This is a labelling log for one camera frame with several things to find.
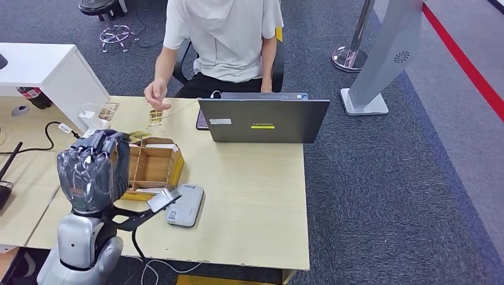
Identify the white power strip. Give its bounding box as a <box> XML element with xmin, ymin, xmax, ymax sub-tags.
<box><xmin>80</xmin><ymin>118</ymin><xmax>112</xmax><ymax>139</ymax></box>

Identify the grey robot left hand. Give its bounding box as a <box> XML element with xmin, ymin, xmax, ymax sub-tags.
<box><xmin>56</xmin><ymin>129</ymin><xmax>131</xmax><ymax>216</ymax></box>

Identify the cardboard divider box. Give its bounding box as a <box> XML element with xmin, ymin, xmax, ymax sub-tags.
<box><xmin>111</xmin><ymin>136</ymin><xmax>185</xmax><ymax>202</ymax></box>

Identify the grey Lenovo laptop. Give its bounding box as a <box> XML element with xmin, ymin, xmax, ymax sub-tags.
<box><xmin>197</xmin><ymin>91</ymin><xmax>330</xmax><ymax>144</ymax></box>

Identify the black stool with chrome base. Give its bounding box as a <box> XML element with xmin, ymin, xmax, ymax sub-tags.
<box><xmin>77</xmin><ymin>0</ymin><xmax>140</xmax><ymax>54</ymax></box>

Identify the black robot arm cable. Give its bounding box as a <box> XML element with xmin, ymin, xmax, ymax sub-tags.
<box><xmin>131</xmin><ymin>226</ymin><xmax>149</xmax><ymax>268</ymax></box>

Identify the black router with antenna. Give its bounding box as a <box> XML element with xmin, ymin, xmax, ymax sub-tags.
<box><xmin>0</xmin><ymin>141</ymin><xmax>24</xmax><ymax>211</ymax></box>

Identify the white charger adapter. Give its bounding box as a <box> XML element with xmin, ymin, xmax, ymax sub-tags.
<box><xmin>78</xmin><ymin>110</ymin><xmax>104</xmax><ymax>130</ymax></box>

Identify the yellow room key card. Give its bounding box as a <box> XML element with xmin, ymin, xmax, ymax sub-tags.
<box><xmin>128</xmin><ymin>130</ymin><xmax>152</xmax><ymax>143</ymax></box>

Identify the cola bottle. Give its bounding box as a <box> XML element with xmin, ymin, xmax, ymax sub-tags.
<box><xmin>16</xmin><ymin>86</ymin><xmax>53</xmax><ymax>110</ymax></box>

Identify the black floor cable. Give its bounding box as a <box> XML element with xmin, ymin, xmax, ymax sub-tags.
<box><xmin>134</xmin><ymin>8</ymin><xmax>166</xmax><ymax>49</ymax></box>

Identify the white cabinet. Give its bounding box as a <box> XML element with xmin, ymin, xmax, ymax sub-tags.
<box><xmin>0</xmin><ymin>42</ymin><xmax>111</xmax><ymax>134</ymax></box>

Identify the white card stack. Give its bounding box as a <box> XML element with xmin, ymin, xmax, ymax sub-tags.
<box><xmin>143</xmin><ymin>142</ymin><xmax>180</xmax><ymax>151</ymax></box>

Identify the grey card reader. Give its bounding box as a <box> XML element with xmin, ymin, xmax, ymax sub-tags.
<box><xmin>165</xmin><ymin>183</ymin><xmax>205</xmax><ymax>229</ymax></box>

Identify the person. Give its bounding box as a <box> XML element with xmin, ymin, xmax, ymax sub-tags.
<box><xmin>143</xmin><ymin>0</ymin><xmax>285</xmax><ymax>112</ymax></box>

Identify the black plug with cable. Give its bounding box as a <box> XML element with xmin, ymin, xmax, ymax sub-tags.
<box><xmin>0</xmin><ymin>121</ymin><xmax>81</xmax><ymax>155</ymax></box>

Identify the yellow key card stack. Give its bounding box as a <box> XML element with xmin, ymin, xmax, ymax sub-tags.
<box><xmin>125</xmin><ymin>187</ymin><xmax>171</xmax><ymax>197</ymax></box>

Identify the white cable under desk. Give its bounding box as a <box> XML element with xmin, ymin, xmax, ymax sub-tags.
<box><xmin>140</xmin><ymin>257</ymin><xmax>202</xmax><ymax>285</ymax></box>

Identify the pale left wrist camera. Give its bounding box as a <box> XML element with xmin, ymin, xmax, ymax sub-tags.
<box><xmin>146</xmin><ymin>188</ymin><xmax>182</xmax><ymax>214</ymax></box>

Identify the card in clear sleeve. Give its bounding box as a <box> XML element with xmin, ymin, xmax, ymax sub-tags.
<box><xmin>98</xmin><ymin>102</ymin><xmax>119</xmax><ymax>121</ymax></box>

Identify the grey kiosk stand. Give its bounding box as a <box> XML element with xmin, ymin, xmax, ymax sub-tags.
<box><xmin>340</xmin><ymin>0</ymin><xmax>425</xmax><ymax>117</ymax></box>

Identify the chrome stanchion post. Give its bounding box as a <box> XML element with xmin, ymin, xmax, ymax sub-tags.
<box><xmin>331</xmin><ymin>0</ymin><xmax>376</xmax><ymax>74</ymax></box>

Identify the yellow ID card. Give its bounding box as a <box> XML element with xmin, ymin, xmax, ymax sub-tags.
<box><xmin>148</xmin><ymin>109</ymin><xmax>164</xmax><ymax>128</ymax></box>

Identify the yellow object under desk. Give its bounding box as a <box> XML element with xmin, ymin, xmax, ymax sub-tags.
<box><xmin>176</xmin><ymin>275</ymin><xmax>284</xmax><ymax>285</ymax></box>

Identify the person's right hand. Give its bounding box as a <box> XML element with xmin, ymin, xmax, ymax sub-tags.
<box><xmin>143</xmin><ymin>78</ymin><xmax>173</xmax><ymax>112</ymax></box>

